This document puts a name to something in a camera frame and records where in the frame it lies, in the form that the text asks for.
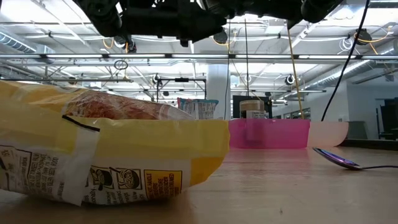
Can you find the translucent pink bowl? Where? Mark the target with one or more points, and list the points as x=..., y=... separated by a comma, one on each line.
x=326, y=133

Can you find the black aluminium table frame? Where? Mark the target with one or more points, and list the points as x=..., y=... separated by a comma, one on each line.
x=370, y=143

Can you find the round ceiling fixture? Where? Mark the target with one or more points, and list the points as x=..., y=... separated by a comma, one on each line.
x=289, y=80

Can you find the iridescent purple spoon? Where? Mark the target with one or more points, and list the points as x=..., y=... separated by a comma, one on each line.
x=339, y=160

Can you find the yellow red blue ramen packet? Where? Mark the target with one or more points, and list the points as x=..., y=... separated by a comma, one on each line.
x=199, y=109

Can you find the gold lid jar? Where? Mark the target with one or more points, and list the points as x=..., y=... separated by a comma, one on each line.
x=252, y=107

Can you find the yellow creamy chicken ramen packet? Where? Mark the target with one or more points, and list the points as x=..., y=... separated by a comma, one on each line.
x=124, y=140

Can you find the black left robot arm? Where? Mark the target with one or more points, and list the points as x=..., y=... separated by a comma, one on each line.
x=102, y=18

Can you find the black background cabinet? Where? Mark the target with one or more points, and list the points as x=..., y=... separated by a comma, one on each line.
x=388, y=118

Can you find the pink plastic bin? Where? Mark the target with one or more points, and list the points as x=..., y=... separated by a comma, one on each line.
x=280, y=133

